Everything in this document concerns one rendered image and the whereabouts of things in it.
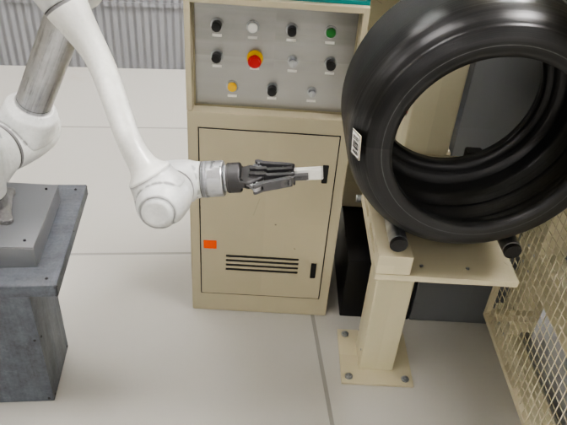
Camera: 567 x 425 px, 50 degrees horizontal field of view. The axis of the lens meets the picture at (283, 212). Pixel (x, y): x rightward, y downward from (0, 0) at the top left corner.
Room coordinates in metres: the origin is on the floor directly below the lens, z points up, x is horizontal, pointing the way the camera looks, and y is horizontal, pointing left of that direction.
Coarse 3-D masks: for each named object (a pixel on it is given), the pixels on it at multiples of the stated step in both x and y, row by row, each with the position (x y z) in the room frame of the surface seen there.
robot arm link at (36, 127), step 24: (96, 0) 1.52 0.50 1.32; (48, 24) 1.52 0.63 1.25; (48, 48) 1.52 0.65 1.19; (72, 48) 1.55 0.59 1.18; (24, 72) 1.56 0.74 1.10; (48, 72) 1.53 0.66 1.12; (24, 96) 1.54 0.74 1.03; (48, 96) 1.55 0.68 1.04; (0, 120) 1.54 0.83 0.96; (24, 120) 1.53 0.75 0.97; (48, 120) 1.56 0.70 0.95; (24, 144) 1.51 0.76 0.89; (48, 144) 1.60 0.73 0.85
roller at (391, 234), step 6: (390, 228) 1.22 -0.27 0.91; (396, 228) 1.21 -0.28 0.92; (390, 234) 1.20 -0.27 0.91; (396, 234) 1.19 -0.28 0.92; (402, 234) 1.19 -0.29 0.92; (390, 240) 1.18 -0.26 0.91; (396, 240) 1.17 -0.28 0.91; (402, 240) 1.17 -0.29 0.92; (390, 246) 1.18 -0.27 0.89; (396, 246) 1.17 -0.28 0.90; (402, 246) 1.17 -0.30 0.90
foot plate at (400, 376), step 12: (348, 336) 1.70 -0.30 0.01; (348, 348) 1.64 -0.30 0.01; (348, 360) 1.58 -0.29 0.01; (396, 360) 1.60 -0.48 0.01; (348, 372) 1.52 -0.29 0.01; (360, 372) 1.53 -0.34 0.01; (372, 372) 1.53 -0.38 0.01; (384, 372) 1.54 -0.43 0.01; (396, 372) 1.54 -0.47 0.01; (408, 372) 1.55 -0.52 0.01; (348, 384) 1.47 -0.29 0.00; (360, 384) 1.48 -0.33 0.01; (372, 384) 1.48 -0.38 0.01; (384, 384) 1.48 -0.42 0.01; (396, 384) 1.49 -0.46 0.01; (408, 384) 1.49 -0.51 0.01
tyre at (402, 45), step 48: (432, 0) 1.30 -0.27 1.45; (480, 0) 1.22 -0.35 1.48; (528, 0) 1.22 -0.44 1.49; (384, 48) 1.23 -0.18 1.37; (432, 48) 1.16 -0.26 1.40; (480, 48) 1.16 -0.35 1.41; (528, 48) 1.16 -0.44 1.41; (384, 96) 1.16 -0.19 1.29; (384, 144) 1.15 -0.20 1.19; (528, 144) 1.45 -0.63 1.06; (384, 192) 1.15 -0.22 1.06; (432, 192) 1.40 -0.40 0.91; (480, 192) 1.39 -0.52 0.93; (528, 192) 1.32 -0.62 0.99; (432, 240) 1.20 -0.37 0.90; (480, 240) 1.16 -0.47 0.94
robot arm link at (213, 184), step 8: (216, 160) 1.28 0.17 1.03; (200, 168) 1.25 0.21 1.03; (208, 168) 1.25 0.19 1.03; (216, 168) 1.25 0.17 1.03; (224, 168) 1.26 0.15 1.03; (200, 176) 1.23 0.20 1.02; (208, 176) 1.23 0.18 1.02; (216, 176) 1.23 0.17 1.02; (224, 176) 1.24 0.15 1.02; (200, 184) 1.22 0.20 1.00; (208, 184) 1.22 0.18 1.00; (216, 184) 1.22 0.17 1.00; (224, 184) 1.23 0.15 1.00; (208, 192) 1.22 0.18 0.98; (216, 192) 1.22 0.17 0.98; (224, 192) 1.24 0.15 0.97
